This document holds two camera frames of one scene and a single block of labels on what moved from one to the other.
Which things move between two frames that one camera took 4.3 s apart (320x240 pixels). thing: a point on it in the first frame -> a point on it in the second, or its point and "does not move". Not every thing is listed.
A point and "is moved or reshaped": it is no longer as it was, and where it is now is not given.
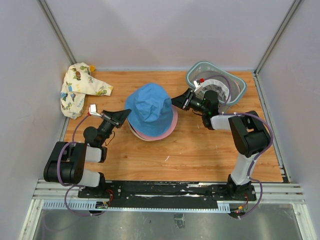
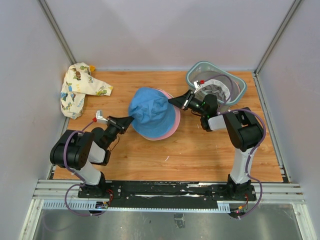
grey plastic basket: [200, 71] does not move
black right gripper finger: [177, 101] does not move
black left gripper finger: [118, 116] -> [123, 122]
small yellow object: [92, 68] does not move
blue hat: [152, 109] is moved or reshaped
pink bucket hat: [175, 115] is moved or reshaped
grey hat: [220, 87] does not move
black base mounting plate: [131, 194] does not move
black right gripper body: [192, 102] does not move
